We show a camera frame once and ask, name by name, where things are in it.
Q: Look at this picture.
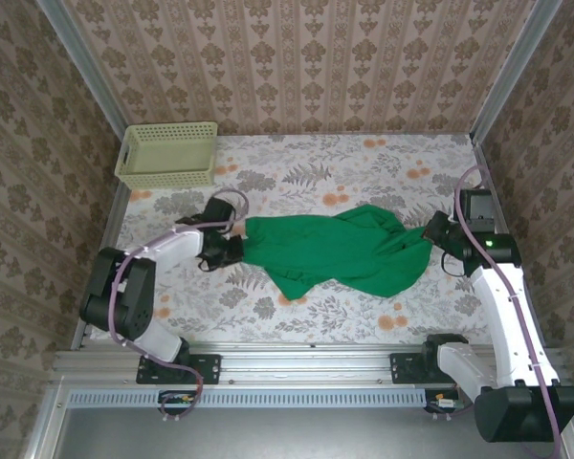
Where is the aluminium frame post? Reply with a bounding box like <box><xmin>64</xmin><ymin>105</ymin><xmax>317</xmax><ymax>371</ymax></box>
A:
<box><xmin>470</xmin><ymin>0</ymin><xmax>564</xmax><ymax>143</ymax></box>
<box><xmin>35</xmin><ymin>0</ymin><xmax>134</xmax><ymax>140</ymax></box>

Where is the floral table cover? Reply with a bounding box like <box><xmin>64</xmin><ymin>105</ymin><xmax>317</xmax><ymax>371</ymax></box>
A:
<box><xmin>90</xmin><ymin>133</ymin><xmax>532</xmax><ymax>345</ymax></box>

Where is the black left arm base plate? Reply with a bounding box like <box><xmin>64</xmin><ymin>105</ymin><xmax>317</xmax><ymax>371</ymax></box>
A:
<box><xmin>136</xmin><ymin>352</ymin><xmax>222</xmax><ymax>385</ymax></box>

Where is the aluminium mounting rail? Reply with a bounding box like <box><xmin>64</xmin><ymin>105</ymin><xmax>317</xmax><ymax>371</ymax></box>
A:
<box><xmin>50</xmin><ymin>343</ymin><xmax>573</xmax><ymax>384</ymax></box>

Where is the green t-shirt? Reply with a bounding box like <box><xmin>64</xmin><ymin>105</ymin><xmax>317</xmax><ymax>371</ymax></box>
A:
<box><xmin>241</xmin><ymin>203</ymin><xmax>435</xmax><ymax>302</ymax></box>

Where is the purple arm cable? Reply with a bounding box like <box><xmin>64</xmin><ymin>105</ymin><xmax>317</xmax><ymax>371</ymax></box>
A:
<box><xmin>453</xmin><ymin>164</ymin><xmax>563</xmax><ymax>459</ymax></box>
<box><xmin>109</xmin><ymin>187</ymin><xmax>251</xmax><ymax>423</ymax></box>

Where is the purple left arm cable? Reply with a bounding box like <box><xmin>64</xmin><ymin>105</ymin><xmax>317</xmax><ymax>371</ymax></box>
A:
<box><xmin>109</xmin><ymin>187</ymin><xmax>251</xmax><ymax>423</ymax></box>

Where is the grey slotted cable duct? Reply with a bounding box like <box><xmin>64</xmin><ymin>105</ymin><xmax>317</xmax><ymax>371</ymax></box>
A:
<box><xmin>69</xmin><ymin>387</ymin><xmax>427</xmax><ymax>409</ymax></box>

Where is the pale yellow plastic basket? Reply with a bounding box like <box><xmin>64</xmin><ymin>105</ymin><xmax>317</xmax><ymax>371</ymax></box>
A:
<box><xmin>114</xmin><ymin>120</ymin><xmax>220</xmax><ymax>191</ymax></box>

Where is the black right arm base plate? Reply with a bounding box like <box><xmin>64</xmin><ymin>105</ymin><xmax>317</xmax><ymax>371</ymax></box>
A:
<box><xmin>389</xmin><ymin>352</ymin><xmax>444</xmax><ymax>385</ymax></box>

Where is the small black connector box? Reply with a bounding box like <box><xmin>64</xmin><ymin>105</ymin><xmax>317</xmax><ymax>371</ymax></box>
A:
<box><xmin>158</xmin><ymin>389</ymin><xmax>197</xmax><ymax>417</ymax></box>
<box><xmin>424</xmin><ymin>389</ymin><xmax>463</xmax><ymax>415</ymax></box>

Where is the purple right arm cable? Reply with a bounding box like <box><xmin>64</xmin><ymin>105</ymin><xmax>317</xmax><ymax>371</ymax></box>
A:
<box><xmin>453</xmin><ymin>164</ymin><xmax>563</xmax><ymax>459</ymax></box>

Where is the grey metal panel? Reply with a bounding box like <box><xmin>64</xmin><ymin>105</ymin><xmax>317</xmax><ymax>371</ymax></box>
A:
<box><xmin>52</xmin><ymin>405</ymin><xmax>571</xmax><ymax>459</ymax></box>

